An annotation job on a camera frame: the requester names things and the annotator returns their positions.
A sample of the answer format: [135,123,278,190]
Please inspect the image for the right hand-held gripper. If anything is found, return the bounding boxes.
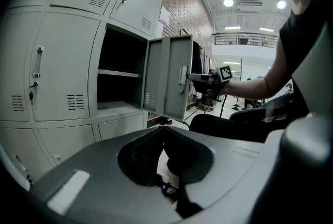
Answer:
[186,64,234,101]

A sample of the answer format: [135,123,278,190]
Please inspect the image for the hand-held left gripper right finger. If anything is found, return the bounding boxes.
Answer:
[163,126,215,185]

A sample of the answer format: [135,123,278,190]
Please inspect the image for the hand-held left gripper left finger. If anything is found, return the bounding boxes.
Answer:
[117,126,165,188]

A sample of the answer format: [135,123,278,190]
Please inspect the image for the grey locker door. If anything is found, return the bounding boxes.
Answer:
[141,34,194,123]

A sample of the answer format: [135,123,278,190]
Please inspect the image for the person's right forearm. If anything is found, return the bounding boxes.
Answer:
[222,71,279,101]

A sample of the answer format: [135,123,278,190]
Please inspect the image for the grey metal locker cabinet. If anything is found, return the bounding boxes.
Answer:
[0,0,168,192]

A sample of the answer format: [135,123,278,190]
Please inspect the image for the grey locker shelf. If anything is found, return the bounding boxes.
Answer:
[97,69,143,78]

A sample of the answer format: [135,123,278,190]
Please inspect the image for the row of closed locker doors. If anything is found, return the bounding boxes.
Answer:
[0,0,168,189]

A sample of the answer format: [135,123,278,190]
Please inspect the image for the clothes rack with garments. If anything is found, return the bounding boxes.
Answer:
[187,40,217,112]

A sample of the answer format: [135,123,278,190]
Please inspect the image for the person's black trousers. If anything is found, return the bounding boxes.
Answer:
[188,113,288,144]

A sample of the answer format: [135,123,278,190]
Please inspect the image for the metal mezzanine railing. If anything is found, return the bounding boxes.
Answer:
[211,32,278,49]

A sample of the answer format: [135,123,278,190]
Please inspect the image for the grey chair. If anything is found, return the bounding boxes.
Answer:
[228,92,295,123]

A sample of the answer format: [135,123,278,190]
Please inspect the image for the ceiling air conditioner unit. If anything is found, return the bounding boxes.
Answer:
[238,0,264,9]

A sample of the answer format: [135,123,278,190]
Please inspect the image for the person's black shirt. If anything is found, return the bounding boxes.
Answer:
[275,0,329,117]

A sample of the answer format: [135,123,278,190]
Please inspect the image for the key with black fob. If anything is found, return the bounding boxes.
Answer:
[28,81,39,108]

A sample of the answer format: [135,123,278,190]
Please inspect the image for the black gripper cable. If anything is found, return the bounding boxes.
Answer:
[219,94,228,117]

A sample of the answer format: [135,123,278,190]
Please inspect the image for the white wall poster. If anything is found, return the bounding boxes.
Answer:
[158,6,172,24]

